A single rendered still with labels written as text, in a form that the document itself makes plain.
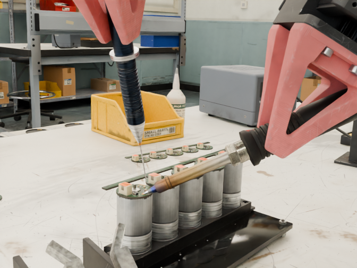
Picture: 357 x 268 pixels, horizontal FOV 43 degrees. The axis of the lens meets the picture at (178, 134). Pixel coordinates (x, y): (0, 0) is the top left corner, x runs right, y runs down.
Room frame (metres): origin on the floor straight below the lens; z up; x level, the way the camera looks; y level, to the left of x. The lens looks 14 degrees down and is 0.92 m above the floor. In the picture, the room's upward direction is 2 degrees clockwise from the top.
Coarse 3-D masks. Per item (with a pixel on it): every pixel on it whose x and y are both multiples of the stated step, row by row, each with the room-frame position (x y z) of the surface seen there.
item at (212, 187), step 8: (208, 176) 0.34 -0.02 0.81; (216, 176) 0.34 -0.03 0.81; (208, 184) 0.34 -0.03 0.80; (216, 184) 0.34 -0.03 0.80; (208, 192) 0.34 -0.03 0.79; (216, 192) 0.34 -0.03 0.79; (208, 200) 0.34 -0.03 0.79; (216, 200) 0.34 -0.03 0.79; (208, 208) 0.34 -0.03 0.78; (216, 208) 0.34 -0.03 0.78; (208, 216) 0.34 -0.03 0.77; (216, 216) 0.34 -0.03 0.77
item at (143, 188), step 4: (132, 184) 0.30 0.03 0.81; (136, 184) 0.30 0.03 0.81; (140, 188) 0.29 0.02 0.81; (144, 188) 0.29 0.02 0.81; (148, 188) 0.29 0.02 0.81; (116, 192) 0.28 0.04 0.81; (132, 192) 0.28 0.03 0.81; (136, 192) 0.28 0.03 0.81; (140, 192) 0.28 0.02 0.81; (120, 196) 0.28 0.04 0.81; (124, 196) 0.28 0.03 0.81; (128, 196) 0.28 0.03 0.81; (132, 196) 0.28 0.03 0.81; (136, 196) 0.28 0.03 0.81; (140, 196) 0.28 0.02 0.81; (144, 196) 0.28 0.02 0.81; (148, 196) 0.28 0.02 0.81
